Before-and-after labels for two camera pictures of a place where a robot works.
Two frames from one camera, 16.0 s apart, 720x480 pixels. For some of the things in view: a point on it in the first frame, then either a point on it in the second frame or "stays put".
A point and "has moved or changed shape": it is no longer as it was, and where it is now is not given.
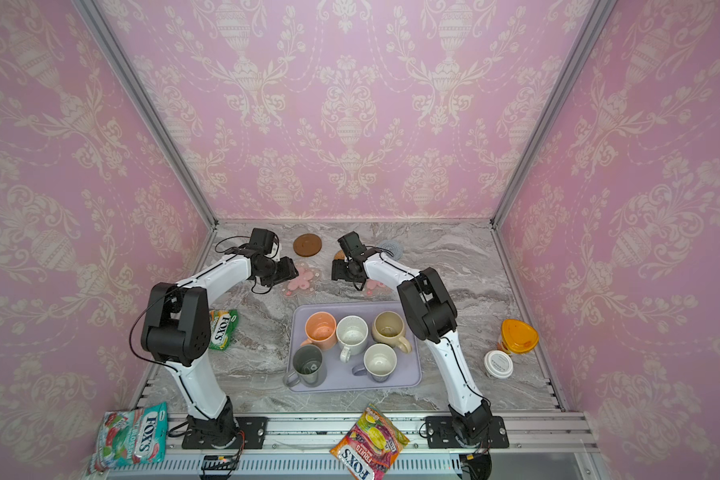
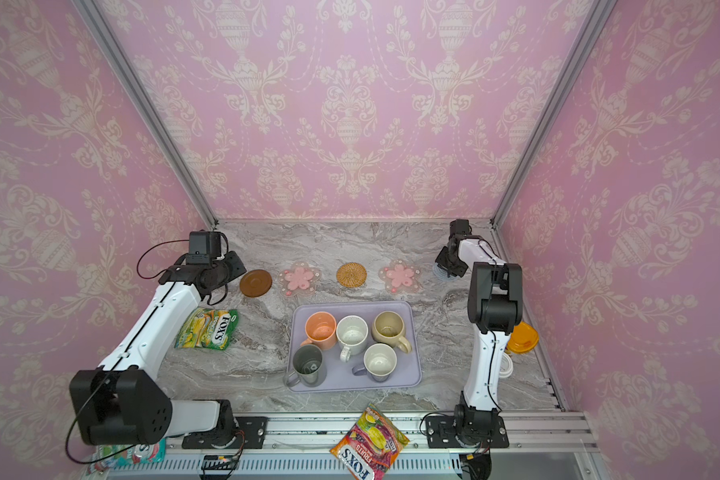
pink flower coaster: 377,289 has moved or changed shape
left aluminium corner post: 104,34 stays put
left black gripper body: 278,271 → 229,267
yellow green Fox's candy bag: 222,328 stays put
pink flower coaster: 306,283 stays put
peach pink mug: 320,329 stays put
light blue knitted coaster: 393,247 → 442,273
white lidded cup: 498,364 stays put
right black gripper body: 345,270 → 451,264
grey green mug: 310,368 stays put
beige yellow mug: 388,327 stays put
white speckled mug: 351,336 stays put
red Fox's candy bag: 371,447 stays put
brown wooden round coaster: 307,245 → 255,283
